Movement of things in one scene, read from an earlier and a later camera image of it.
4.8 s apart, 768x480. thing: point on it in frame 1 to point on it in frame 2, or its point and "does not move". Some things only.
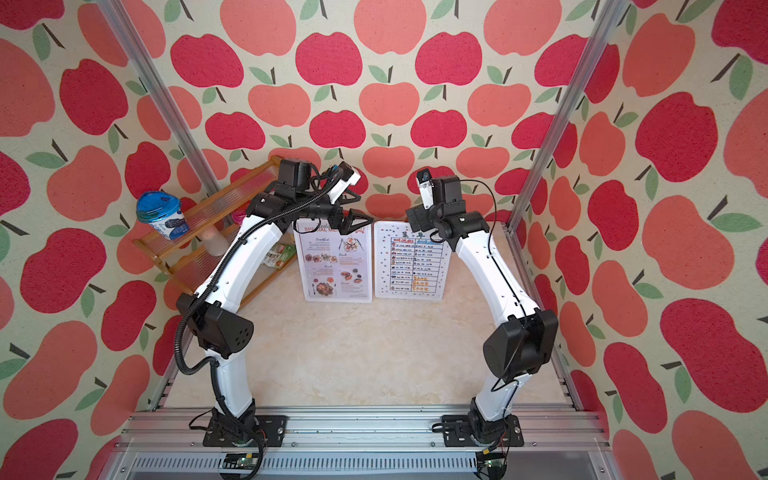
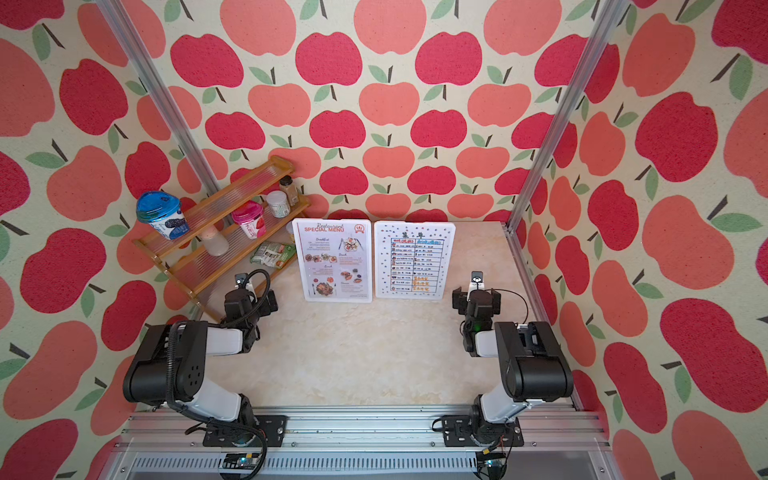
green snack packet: x=280 y=254 does not move
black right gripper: x=419 y=218 to x=461 y=301
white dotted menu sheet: x=409 y=265 does not move
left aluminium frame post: x=163 y=96 does not move
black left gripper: x=346 y=226 to x=265 y=309
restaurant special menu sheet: x=336 y=265 does not move
